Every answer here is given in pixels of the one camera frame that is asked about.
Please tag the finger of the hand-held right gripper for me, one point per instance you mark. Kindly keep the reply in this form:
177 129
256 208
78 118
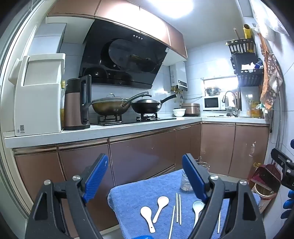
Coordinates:
279 157

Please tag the black dish rack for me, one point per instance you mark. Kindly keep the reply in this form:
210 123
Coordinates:
250 79

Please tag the brown rice cooker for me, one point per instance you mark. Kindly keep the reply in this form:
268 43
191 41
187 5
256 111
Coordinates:
191 110

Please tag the white cloth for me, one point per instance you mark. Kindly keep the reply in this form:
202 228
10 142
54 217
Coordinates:
247 66

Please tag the patterned hanging apron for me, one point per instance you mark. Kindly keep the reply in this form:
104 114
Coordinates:
268 75

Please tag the black range hood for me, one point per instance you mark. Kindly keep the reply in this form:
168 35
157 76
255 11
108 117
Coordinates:
128 57

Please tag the metal kitchen faucet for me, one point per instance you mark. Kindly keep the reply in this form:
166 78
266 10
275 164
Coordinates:
235 103

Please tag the black wok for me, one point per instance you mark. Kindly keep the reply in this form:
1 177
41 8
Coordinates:
144 106

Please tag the white ceramic spoon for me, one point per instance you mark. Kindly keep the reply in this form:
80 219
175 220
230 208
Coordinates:
145 212
163 201

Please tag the clear glass jar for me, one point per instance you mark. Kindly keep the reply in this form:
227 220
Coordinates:
185 182

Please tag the person's right hand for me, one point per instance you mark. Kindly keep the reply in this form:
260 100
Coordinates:
288 202

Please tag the steel mixing bowl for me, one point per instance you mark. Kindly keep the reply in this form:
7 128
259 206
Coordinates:
213 91

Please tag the clear plastic bag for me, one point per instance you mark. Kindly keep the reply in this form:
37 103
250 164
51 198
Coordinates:
268 25

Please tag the white bowl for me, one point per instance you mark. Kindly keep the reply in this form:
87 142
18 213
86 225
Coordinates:
179 112

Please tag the white plastic bag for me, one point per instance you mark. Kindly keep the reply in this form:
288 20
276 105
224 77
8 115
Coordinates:
263 109

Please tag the round waste bin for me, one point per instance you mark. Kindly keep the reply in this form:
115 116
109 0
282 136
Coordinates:
264 196

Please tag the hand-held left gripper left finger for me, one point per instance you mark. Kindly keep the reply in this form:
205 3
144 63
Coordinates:
96 179

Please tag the white spray bottle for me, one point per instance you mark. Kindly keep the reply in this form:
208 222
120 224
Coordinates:
248 112

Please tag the brown electric kettle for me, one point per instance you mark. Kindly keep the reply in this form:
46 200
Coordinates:
73 103

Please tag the steel wok with lid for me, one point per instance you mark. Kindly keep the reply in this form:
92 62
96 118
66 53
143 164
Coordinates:
108 106

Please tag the yellow roll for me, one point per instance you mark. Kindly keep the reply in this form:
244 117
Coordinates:
247 31

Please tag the yellow detergent bottle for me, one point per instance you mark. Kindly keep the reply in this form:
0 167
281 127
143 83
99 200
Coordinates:
255 111

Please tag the white water heater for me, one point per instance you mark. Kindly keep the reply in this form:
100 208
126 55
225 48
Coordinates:
179 75

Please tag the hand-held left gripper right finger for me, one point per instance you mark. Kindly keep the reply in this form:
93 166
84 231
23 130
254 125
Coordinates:
195 179

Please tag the red dustpan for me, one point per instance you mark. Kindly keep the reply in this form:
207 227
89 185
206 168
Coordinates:
266 174

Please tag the blue towel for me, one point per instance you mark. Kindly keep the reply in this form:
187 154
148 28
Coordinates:
137 195

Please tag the light blue ceramic spoon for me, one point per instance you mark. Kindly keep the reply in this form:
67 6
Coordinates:
197 205

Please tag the black gas stove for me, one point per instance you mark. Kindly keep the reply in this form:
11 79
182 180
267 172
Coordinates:
128 120

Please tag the white plastic rice dispenser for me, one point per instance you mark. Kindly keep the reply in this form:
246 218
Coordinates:
39 103

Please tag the white microwave oven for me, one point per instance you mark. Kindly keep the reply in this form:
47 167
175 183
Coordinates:
211 103

